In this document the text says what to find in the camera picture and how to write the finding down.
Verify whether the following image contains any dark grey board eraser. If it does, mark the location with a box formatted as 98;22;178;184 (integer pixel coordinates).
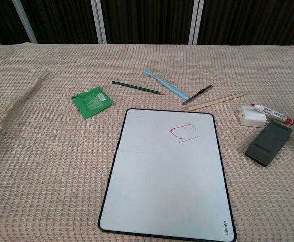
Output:
245;120;293;168

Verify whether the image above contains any white dry-erase board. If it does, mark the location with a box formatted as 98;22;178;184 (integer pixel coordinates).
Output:
98;108;238;242

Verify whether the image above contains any red whiteboard marker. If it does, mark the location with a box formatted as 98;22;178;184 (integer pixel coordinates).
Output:
250;102;294;126

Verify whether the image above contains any dark green pencil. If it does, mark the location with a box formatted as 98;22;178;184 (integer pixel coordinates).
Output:
111;80;166;96

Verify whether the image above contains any light blue toothbrush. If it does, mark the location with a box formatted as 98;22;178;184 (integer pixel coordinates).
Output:
143;68;190;100

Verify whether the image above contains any green foil packet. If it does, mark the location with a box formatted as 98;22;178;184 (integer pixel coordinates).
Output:
71;86;114;120

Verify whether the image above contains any light wooden stick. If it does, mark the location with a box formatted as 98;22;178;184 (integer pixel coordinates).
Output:
188;92;248;111

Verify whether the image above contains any beige waffle-weave tablecloth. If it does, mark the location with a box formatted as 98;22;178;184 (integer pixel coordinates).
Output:
0;43;294;242

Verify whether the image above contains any white charger adapter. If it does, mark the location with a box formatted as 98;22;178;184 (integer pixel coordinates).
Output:
238;105;267;129

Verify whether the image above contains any white frame post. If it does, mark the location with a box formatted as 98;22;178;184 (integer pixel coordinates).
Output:
188;0;204;45
12;0;38;44
90;0;107;45

